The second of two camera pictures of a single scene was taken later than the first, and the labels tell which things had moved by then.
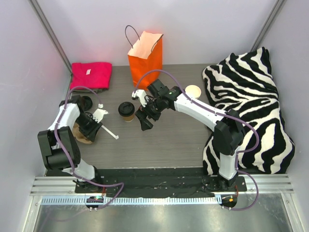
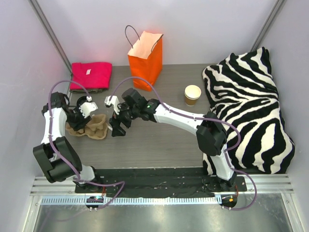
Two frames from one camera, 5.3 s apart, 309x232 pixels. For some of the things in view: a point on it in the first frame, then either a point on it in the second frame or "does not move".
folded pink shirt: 93,75 does not move
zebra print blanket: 246,84 does not move
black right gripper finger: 145,124 → 117,130
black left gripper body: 92,128 → 77,120
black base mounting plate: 117,182 does not move
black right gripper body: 147,116 → 119,118
